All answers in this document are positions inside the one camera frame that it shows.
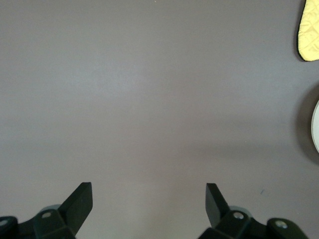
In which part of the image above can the round wooden plate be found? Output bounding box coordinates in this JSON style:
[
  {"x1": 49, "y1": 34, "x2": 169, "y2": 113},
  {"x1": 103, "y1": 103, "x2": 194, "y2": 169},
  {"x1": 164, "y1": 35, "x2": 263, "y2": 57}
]
[{"x1": 311, "y1": 99, "x2": 319, "y2": 153}]

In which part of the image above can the brown table cover sheet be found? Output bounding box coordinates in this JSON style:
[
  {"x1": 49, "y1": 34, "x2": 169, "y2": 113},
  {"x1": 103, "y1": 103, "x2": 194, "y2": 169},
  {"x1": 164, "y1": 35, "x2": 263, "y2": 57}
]
[{"x1": 0, "y1": 0, "x2": 319, "y2": 239}]

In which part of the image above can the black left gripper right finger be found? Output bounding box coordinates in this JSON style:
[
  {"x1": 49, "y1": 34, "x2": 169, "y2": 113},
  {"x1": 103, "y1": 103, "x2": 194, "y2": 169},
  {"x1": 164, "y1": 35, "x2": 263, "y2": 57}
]
[{"x1": 198, "y1": 183, "x2": 310, "y2": 239}]

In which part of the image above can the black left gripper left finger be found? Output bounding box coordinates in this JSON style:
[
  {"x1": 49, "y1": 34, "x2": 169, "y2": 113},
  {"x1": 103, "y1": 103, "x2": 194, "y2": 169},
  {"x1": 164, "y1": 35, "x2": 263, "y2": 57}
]
[{"x1": 0, "y1": 182, "x2": 93, "y2": 239}]

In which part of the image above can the yellow quilted oven mitt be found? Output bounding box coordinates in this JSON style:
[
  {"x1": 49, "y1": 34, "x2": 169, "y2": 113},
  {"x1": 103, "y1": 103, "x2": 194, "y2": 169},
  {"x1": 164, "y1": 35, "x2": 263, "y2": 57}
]
[{"x1": 296, "y1": 0, "x2": 319, "y2": 62}]

